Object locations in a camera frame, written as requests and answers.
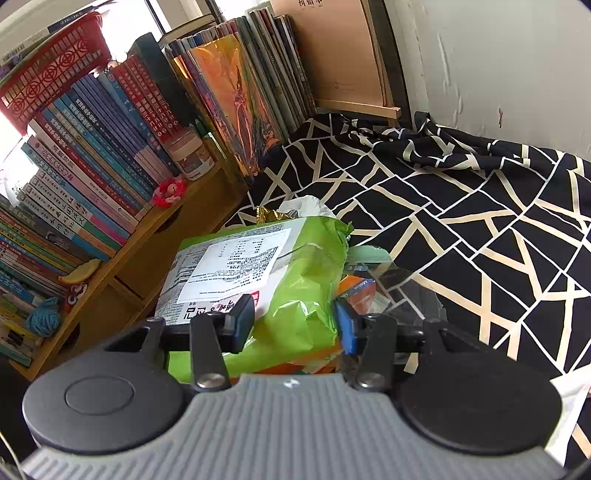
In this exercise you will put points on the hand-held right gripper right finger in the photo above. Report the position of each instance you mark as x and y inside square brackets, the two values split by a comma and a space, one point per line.
[346, 330]

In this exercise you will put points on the clear plastic bag mint header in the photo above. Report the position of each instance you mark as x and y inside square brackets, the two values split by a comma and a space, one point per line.
[369, 256]

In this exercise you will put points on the blue yarn ball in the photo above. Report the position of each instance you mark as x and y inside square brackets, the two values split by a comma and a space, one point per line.
[44, 316]

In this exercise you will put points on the orange and white cardboard box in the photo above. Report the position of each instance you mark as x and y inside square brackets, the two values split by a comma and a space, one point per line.
[358, 288]

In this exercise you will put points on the wooden desk organizer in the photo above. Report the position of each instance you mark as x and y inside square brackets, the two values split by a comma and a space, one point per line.
[194, 217]

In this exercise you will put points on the flat book with white pages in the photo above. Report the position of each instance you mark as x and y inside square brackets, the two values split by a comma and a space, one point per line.
[23, 53]

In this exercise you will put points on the dark hardcover book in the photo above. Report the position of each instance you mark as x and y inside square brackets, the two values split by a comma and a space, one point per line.
[157, 74]

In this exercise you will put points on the black patterned cloth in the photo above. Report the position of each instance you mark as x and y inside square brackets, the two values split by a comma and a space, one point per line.
[461, 207]

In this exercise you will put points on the red pink knitted flower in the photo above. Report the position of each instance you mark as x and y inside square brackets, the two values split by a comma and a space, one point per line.
[168, 191]

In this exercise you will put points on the yellow banana toy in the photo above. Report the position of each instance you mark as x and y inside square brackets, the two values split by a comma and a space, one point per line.
[81, 272]

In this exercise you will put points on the row of thin magazines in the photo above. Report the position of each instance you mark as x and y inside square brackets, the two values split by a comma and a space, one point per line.
[277, 69]

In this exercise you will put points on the iridescent orange comic book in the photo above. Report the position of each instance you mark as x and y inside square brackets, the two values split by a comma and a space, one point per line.
[231, 101]

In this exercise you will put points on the row of leaning paperback books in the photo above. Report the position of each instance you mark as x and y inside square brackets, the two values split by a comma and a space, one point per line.
[41, 240]

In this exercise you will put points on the red plastic basket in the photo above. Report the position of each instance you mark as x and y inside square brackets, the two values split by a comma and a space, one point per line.
[46, 78]

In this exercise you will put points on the wooden easel stand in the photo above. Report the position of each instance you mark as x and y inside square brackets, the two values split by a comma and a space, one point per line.
[360, 111]

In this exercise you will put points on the green snack bag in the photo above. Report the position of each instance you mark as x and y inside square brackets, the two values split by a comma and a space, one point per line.
[300, 277]

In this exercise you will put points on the small red white toy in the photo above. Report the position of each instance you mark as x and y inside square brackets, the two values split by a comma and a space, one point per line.
[76, 295]

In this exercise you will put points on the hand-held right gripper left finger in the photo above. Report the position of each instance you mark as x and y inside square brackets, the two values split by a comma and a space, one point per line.
[241, 325]

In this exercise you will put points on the row of colourful upright books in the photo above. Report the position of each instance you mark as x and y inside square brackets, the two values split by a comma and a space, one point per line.
[106, 138]

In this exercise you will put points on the gold foil wrapper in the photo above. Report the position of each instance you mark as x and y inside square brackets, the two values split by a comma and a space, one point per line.
[268, 215]

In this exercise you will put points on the brown kraft notebook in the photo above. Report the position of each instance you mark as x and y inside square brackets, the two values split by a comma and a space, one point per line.
[332, 50]

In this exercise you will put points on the plastic jar with white lid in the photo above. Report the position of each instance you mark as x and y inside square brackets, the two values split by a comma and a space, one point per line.
[189, 152]

